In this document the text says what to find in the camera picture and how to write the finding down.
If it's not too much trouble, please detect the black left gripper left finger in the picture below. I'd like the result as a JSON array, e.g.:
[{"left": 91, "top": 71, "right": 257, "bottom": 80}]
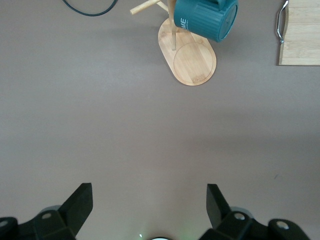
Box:
[{"left": 0, "top": 182, "right": 94, "bottom": 240}]

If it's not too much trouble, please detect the wooden mug tree stand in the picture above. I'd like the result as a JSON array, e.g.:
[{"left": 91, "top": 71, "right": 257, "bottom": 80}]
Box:
[{"left": 129, "top": 0, "right": 218, "bottom": 87}]

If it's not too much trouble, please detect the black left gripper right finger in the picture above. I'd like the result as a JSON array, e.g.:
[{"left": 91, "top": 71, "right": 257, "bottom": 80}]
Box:
[{"left": 199, "top": 183, "right": 310, "bottom": 240}]

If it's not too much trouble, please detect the black looped table cable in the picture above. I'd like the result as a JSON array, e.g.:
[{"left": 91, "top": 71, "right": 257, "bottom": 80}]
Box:
[{"left": 61, "top": 0, "right": 118, "bottom": 17}]

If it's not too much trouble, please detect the dark green ribbed mug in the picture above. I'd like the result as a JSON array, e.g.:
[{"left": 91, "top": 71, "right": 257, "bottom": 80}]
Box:
[{"left": 173, "top": 0, "right": 240, "bottom": 43}]

